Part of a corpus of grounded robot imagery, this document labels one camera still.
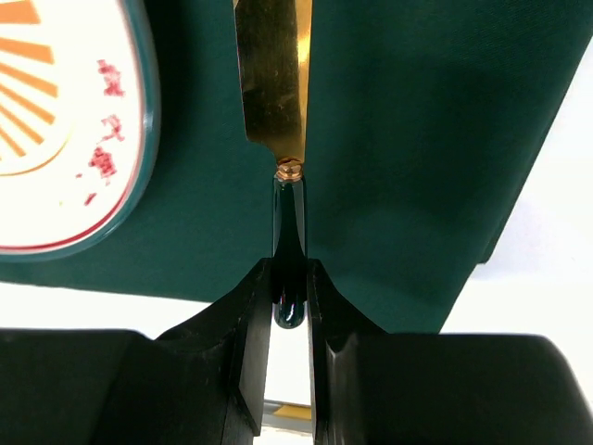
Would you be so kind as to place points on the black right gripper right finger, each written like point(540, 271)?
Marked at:
point(372, 387)

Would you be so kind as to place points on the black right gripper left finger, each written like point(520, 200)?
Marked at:
point(200, 382)

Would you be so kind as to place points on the dark green cloth placemat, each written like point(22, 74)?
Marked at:
point(425, 119)

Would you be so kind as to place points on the white plate orange sunburst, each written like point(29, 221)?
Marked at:
point(80, 122)

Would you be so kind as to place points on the gold knife green handle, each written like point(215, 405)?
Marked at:
point(273, 48)

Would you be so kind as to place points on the aluminium front table rail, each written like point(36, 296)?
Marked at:
point(287, 416)

